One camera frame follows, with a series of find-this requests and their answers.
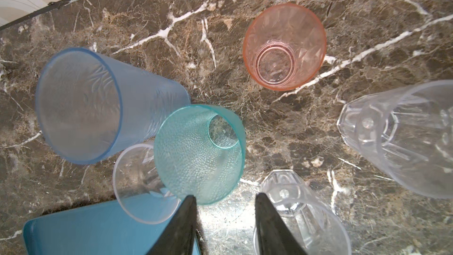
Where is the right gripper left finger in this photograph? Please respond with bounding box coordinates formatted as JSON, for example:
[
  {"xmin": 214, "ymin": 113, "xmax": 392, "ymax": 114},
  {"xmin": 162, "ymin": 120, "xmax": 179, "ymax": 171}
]
[{"xmin": 146, "ymin": 195, "xmax": 197, "ymax": 255}]

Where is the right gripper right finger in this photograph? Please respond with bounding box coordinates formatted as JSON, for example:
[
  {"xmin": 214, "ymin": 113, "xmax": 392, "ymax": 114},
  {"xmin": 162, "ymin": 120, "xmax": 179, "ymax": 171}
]
[{"xmin": 255, "ymin": 192, "xmax": 307, "ymax": 255}]

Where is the teal plastic tray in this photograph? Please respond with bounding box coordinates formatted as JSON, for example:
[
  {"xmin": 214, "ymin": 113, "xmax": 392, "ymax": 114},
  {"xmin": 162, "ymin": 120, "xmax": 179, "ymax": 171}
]
[{"xmin": 22, "ymin": 192, "xmax": 202, "ymax": 255}]

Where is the green textured plastic cup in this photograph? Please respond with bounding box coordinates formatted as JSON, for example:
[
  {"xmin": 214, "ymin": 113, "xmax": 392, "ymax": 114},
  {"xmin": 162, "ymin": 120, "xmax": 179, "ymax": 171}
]
[{"xmin": 154, "ymin": 105, "xmax": 247, "ymax": 205}]

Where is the blue textured plastic cup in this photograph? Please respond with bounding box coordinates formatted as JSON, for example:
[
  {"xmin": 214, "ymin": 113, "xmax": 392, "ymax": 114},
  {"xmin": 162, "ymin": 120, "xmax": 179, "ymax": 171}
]
[{"xmin": 35, "ymin": 48, "xmax": 191, "ymax": 165}]

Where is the pink plastic cup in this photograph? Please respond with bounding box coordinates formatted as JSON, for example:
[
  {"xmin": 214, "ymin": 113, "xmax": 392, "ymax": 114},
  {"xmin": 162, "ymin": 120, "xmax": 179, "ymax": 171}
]
[{"xmin": 243, "ymin": 3, "xmax": 327, "ymax": 92}]

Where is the clear faceted cup centre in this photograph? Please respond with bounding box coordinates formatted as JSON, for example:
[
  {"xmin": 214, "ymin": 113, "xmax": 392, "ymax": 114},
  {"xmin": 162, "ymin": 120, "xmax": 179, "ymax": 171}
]
[{"xmin": 254, "ymin": 170, "xmax": 352, "ymax": 255}]

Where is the clear faceted cup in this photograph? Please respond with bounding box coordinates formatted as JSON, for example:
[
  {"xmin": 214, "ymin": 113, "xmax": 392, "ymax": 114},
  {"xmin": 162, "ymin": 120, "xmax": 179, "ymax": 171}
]
[
  {"xmin": 254, "ymin": 170, "xmax": 352, "ymax": 255},
  {"xmin": 337, "ymin": 80, "xmax": 453, "ymax": 199}
]

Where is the clear cup beside blue cup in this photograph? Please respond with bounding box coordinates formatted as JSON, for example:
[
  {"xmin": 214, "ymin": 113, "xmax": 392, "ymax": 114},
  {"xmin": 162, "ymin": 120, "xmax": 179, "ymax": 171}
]
[{"xmin": 113, "ymin": 140, "xmax": 180, "ymax": 225}]

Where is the clear faceted cup back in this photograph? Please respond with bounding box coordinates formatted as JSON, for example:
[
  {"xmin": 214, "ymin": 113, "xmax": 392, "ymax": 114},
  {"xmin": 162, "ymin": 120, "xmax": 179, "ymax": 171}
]
[{"xmin": 337, "ymin": 80, "xmax": 453, "ymax": 199}]

